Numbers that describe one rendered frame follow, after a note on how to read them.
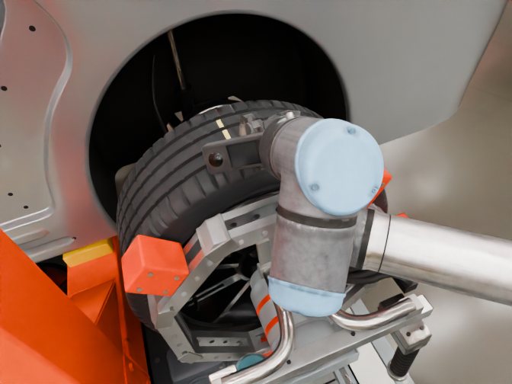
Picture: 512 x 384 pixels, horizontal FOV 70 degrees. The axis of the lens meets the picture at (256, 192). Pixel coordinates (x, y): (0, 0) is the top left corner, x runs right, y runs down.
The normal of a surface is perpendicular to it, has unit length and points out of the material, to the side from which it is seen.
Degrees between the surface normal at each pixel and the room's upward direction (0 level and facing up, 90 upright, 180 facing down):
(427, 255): 40
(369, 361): 0
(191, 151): 16
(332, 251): 63
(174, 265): 45
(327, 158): 58
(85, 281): 0
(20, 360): 90
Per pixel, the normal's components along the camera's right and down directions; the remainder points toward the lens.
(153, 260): 0.58, -0.72
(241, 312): 0.26, -0.76
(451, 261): -0.27, -0.07
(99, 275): -0.11, -0.69
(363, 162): 0.27, 0.15
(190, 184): -0.43, -0.53
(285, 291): -0.63, 0.15
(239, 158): -0.25, 0.40
